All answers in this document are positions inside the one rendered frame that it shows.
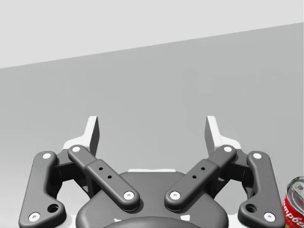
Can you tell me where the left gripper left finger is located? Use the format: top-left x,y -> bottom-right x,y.
18,115 -> 141,228

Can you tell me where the red and white can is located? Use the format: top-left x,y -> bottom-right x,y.
282,176 -> 304,228

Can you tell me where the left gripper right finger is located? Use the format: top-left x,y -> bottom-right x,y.
164,115 -> 286,228

